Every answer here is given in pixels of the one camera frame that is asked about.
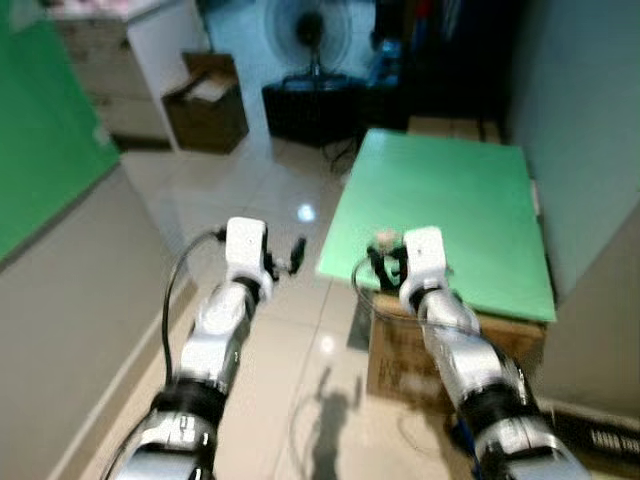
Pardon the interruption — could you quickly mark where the green wall sheet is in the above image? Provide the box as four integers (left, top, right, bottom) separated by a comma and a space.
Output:
0, 0, 121, 263

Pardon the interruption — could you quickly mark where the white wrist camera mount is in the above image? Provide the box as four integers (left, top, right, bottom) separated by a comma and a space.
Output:
224, 216, 273, 285
401, 226, 449, 292

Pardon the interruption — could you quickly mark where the dark storage shelf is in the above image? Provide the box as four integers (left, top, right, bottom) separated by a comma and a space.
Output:
372, 0, 513, 136

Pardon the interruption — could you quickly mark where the black low box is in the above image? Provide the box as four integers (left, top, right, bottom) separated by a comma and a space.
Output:
262, 80, 369, 147

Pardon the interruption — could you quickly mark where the small plain cardboard box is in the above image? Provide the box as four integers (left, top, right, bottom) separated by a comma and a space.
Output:
407, 116, 503, 144

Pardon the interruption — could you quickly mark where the large printed cardboard box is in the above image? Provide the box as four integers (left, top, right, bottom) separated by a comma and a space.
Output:
365, 290, 548, 413

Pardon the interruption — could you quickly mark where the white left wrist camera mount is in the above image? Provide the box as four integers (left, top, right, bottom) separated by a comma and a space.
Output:
224, 216, 273, 285

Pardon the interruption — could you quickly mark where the white paper sheet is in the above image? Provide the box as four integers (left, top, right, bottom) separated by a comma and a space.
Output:
188, 78, 233, 103

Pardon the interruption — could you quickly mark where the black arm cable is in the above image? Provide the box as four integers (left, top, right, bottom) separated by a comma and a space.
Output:
351, 255, 441, 327
159, 228, 229, 387

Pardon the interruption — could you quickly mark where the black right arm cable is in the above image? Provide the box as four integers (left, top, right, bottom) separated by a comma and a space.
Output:
351, 255, 441, 327

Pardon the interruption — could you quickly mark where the dark brown open box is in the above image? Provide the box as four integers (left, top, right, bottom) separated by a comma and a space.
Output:
162, 52, 250, 155

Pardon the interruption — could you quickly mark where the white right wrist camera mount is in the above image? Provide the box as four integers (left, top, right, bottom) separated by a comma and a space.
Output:
401, 226, 449, 292

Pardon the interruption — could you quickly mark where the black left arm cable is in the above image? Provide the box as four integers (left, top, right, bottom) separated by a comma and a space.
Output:
159, 228, 229, 387

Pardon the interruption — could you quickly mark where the black printed flat box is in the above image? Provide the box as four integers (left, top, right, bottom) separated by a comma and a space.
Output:
540, 400, 640, 469

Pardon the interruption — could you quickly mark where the white drawer cabinet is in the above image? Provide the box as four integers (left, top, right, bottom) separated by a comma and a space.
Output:
45, 0, 213, 153

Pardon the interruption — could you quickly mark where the blue cloth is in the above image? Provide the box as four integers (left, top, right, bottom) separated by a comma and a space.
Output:
447, 415, 476, 456

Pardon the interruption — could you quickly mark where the green flat board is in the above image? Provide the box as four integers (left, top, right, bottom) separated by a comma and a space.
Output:
317, 128, 558, 323

